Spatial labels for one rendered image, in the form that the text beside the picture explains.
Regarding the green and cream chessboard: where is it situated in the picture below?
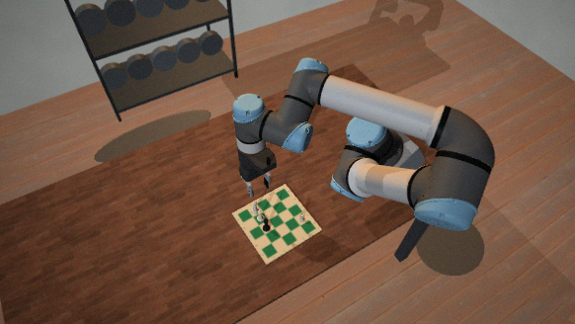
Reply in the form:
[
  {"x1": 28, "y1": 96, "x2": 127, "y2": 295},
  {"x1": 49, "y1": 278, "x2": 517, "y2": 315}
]
[{"x1": 232, "y1": 184, "x2": 322, "y2": 265}]

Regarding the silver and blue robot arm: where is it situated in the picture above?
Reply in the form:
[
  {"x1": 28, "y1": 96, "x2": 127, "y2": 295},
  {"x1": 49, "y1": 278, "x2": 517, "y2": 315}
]
[{"x1": 233, "y1": 58, "x2": 495, "y2": 231}]

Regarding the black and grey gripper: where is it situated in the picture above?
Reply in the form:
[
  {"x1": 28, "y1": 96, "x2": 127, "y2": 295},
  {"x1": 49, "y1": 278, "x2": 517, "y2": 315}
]
[{"x1": 236, "y1": 137, "x2": 277, "y2": 198}]

